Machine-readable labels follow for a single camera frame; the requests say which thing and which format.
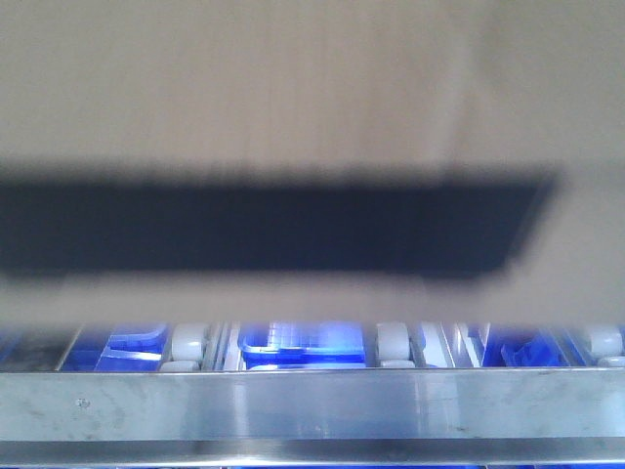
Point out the blue plastic bin right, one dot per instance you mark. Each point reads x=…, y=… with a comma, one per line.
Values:
x=508, y=346

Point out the blue plastic bin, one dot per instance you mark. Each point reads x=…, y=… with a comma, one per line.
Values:
x=508, y=346
x=332, y=343
x=126, y=347

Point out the brown cardboard EcoFlow box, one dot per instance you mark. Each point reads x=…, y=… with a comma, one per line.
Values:
x=325, y=91

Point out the white roller left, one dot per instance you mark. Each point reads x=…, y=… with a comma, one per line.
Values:
x=188, y=345

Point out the white roller middle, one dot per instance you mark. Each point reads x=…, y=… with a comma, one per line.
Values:
x=393, y=345

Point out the blue plastic bin left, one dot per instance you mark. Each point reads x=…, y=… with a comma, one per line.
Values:
x=126, y=347

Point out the white roller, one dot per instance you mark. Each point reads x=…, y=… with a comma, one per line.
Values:
x=188, y=345
x=393, y=345
x=605, y=345

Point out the blue plastic bin middle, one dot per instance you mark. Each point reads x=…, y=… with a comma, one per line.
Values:
x=332, y=343

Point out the white roller right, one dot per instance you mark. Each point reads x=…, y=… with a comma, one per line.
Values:
x=605, y=345

